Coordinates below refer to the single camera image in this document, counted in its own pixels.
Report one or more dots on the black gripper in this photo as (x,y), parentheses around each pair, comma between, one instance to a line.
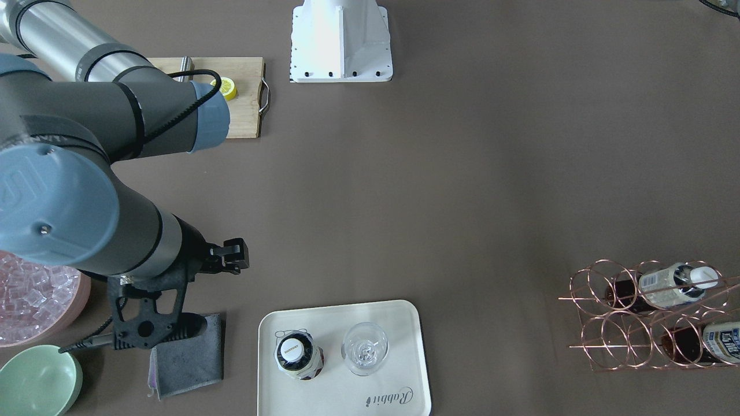
(192,245)

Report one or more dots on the tea bottle white cap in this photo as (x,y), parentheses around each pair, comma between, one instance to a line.
(298,356)

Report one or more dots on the copper wire bottle basket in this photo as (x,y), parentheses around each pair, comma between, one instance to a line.
(614,336)

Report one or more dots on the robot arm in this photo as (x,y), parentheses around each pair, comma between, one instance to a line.
(62,205)

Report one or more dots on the tea bottle in basket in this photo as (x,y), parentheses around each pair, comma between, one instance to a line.
(678,285)

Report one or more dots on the tea bottle at edge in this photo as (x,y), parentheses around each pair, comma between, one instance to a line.
(711,344)

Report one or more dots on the grey folded cloth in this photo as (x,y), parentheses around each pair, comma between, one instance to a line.
(184,365)

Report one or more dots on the bamboo cutting board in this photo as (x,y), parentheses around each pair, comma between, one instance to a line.
(252,97)

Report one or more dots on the pink bowl of ice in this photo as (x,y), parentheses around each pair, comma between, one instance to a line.
(38,300)

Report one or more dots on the half lemon slice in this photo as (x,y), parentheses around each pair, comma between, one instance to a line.
(228,88)

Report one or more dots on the clear wine glass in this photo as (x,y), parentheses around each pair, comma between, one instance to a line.
(364,348)

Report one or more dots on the steel muddler black tip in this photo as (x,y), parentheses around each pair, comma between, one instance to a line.
(186,66)

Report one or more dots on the green empty bowl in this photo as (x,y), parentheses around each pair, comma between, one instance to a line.
(40,381)

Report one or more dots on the cream serving tray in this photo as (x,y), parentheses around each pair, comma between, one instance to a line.
(399,387)

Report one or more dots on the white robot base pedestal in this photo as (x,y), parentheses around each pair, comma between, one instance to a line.
(340,42)

